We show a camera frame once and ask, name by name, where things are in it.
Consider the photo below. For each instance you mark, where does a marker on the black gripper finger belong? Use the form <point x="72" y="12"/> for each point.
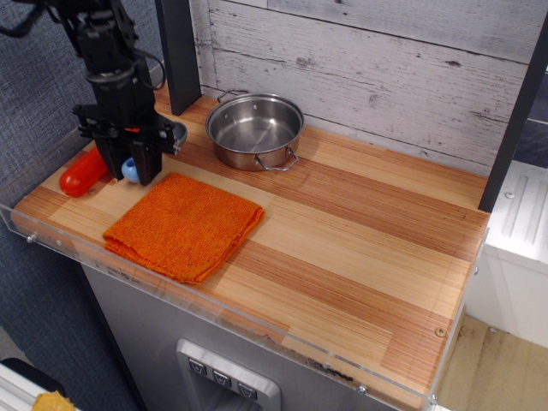
<point x="148" y="160"/>
<point x="114" y="153"/>

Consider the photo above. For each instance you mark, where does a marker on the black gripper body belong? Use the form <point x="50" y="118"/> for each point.
<point x="127" y="116"/>

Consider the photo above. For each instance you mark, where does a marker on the blue spoon with grey bowl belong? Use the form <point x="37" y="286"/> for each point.
<point x="130" y="169"/>

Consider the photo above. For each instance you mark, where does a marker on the orange knitted cloth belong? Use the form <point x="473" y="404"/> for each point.
<point x="183" y="229"/>

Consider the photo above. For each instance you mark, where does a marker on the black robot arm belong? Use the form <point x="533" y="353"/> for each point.
<point x="101" y="33"/>

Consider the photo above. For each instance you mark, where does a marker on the silver metal pot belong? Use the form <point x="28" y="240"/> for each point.
<point x="255" y="131"/>

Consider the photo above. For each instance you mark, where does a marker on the red plastic sausage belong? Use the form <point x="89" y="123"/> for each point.
<point x="83" y="174"/>

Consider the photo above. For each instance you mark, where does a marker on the grey toy fridge cabinet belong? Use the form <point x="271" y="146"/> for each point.
<point x="146" y="329"/>

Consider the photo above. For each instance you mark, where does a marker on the silver dispenser button panel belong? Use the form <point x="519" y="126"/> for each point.
<point x="216" y="383"/>

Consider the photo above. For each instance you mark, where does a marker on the white side cabinet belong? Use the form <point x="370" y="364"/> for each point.
<point x="508" y="285"/>

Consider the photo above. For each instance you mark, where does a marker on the clear acrylic guard rail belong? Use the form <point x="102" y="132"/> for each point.
<point x="359" y="266"/>

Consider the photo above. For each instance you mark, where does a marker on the dark grey right post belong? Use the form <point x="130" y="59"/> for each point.
<point x="517" y="121"/>

